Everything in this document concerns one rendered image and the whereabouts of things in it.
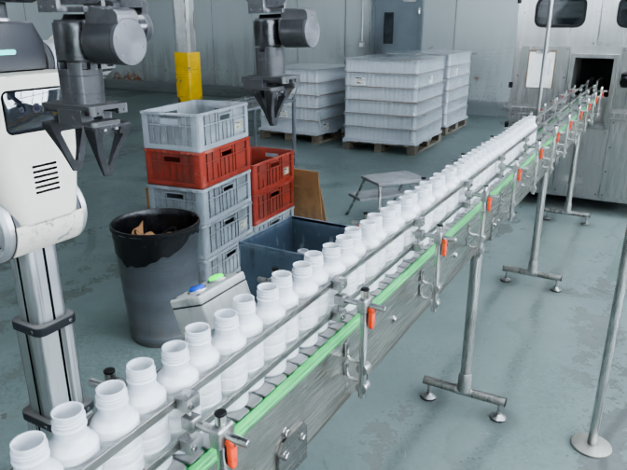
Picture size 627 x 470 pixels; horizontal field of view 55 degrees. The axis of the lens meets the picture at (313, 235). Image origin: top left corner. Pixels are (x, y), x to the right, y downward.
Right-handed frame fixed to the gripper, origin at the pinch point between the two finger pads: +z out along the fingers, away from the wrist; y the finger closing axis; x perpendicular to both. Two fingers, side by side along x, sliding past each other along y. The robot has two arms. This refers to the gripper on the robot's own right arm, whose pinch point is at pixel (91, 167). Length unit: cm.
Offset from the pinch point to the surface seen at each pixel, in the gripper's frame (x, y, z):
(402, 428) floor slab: 144, -2, 139
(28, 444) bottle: -25.1, 14.3, 24.9
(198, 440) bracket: -5.0, 21.1, 35.4
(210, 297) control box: 21.4, 2.4, 28.5
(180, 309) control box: 18.8, -2.7, 31.2
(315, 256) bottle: 37.0, 16.1, 23.1
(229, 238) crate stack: 237, -160, 112
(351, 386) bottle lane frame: 45, 21, 55
